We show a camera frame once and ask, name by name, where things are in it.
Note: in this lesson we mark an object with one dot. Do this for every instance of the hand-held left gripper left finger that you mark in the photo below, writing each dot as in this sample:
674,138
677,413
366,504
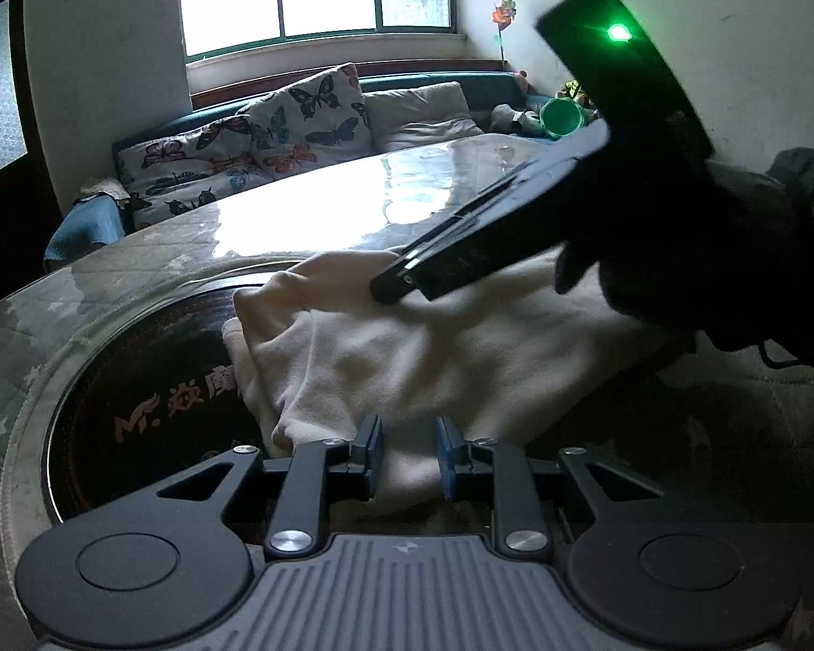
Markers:
373,454

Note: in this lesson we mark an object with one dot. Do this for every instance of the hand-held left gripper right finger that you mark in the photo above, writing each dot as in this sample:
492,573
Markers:
444,456

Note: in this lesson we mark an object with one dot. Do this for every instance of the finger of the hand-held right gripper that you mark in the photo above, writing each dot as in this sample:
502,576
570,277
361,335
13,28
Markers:
407,274

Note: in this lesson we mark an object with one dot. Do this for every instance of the cream garment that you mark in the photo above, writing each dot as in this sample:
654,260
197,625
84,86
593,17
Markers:
380,352

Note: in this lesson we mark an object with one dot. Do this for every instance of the person's right hand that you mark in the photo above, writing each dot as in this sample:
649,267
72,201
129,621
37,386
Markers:
651,264

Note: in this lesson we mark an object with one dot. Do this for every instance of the green plastic cup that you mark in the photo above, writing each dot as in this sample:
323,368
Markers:
563,119

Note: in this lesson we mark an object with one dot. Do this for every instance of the grey stuffed toy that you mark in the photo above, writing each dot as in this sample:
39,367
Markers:
515,119

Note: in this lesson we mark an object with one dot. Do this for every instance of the colourful pinwheel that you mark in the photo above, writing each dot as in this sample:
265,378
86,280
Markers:
505,17

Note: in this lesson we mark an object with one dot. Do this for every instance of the beige pillow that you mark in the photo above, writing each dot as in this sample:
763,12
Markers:
420,115

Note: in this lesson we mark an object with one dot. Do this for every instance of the round dark table hot plate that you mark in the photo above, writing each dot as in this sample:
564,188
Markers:
142,386

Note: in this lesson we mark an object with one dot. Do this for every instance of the grey star quilted table cover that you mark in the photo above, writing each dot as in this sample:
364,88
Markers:
753,434

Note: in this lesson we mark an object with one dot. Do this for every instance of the small beige cloth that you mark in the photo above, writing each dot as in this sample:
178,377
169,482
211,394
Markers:
105,190

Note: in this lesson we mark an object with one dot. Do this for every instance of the blue cloth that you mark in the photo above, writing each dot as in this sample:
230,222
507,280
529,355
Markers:
85,230

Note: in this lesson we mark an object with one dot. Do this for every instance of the dark wooden door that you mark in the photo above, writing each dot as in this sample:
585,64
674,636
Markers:
0,81

